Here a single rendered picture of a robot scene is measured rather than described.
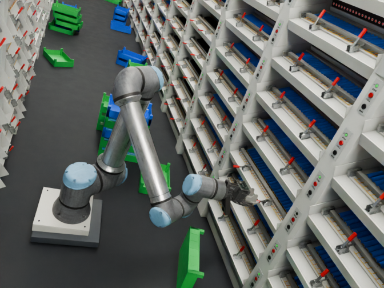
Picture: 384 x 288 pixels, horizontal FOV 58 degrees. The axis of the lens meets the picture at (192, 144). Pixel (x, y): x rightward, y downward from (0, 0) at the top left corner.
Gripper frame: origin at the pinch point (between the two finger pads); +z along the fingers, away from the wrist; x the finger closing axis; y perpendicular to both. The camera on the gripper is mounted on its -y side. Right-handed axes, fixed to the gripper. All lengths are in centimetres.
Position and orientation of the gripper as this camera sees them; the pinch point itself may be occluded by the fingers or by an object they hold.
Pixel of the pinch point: (255, 201)
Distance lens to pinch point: 165.5
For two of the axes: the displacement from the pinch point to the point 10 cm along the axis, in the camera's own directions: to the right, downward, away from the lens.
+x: -2.5, -5.6, 7.9
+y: 4.2, -8.0, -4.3
